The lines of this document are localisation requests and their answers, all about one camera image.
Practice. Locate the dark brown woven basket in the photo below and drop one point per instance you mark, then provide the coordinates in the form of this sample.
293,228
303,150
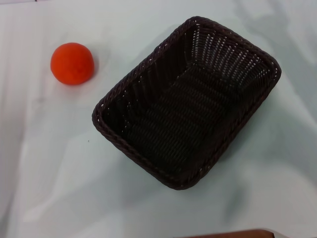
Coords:
178,119

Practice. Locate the orange ball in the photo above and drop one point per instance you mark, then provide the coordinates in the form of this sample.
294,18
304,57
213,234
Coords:
71,64

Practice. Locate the white tablecloth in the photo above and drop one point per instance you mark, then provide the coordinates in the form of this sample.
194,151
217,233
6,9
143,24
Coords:
62,161

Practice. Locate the brown wooden edge piece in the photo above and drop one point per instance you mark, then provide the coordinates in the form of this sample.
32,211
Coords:
230,234

